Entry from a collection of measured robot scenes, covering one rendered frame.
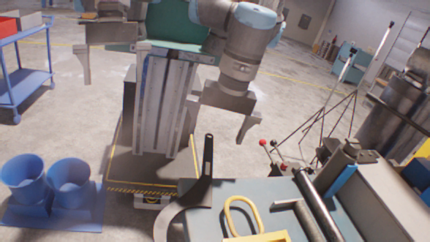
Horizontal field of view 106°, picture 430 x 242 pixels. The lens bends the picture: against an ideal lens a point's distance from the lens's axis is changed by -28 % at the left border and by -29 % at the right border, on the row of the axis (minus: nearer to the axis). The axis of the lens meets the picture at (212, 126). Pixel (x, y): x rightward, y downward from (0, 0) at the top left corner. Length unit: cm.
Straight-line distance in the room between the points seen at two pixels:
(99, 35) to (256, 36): 37
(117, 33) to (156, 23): 63
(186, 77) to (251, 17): 92
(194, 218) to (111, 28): 50
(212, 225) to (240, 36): 42
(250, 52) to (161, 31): 78
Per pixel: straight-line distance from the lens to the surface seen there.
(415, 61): 122
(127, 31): 57
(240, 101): 53
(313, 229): 62
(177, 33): 120
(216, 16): 60
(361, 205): 77
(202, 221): 53
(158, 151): 171
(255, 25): 46
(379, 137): 122
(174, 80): 138
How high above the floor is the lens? 151
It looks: 33 degrees down
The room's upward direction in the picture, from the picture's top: 18 degrees clockwise
